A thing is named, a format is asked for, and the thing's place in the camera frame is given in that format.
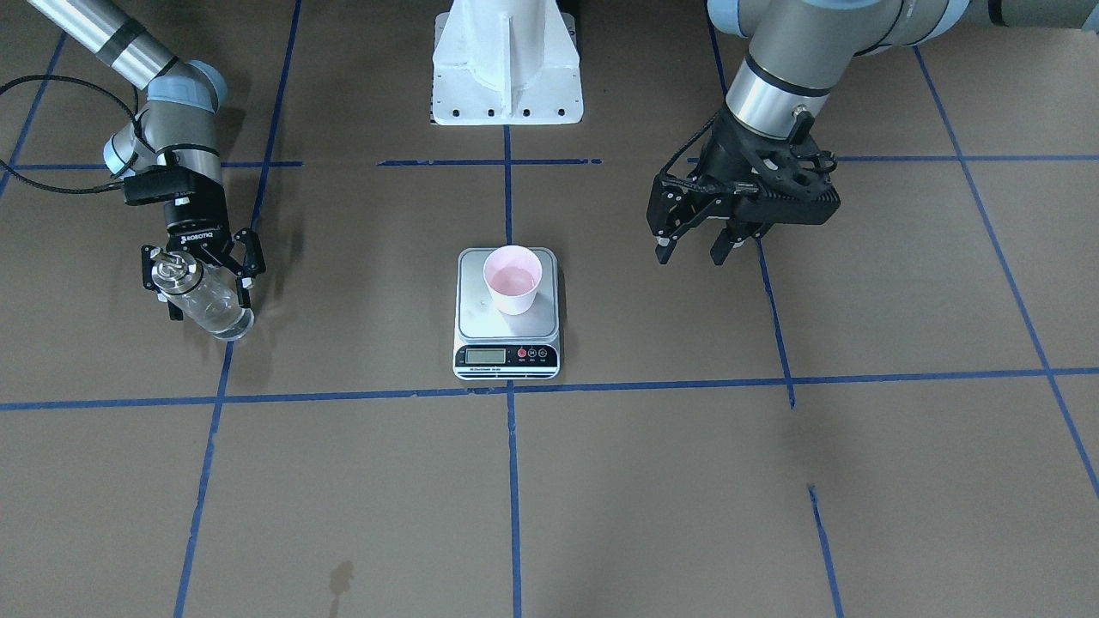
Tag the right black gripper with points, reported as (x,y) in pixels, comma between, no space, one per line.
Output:
(197,221)

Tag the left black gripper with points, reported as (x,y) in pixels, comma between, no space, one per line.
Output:
(719,159)

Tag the glass sauce dispenser bottle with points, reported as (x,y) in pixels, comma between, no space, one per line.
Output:
(201,294)

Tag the pink plastic cup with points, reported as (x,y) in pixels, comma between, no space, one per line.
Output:
(512,275)

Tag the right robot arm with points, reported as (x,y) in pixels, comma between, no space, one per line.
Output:
(167,153)

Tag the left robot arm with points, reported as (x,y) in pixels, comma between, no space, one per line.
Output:
(798,50)

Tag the silver digital kitchen scale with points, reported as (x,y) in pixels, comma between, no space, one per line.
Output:
(490,344)

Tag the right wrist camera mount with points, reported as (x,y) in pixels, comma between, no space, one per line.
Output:
(159,184)

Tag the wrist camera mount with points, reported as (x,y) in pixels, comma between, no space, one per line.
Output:
(794,165)
(159,184)

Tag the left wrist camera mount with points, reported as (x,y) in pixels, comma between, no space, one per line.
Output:
(794,165)

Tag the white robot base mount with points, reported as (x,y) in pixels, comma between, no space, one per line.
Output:
(506,63)

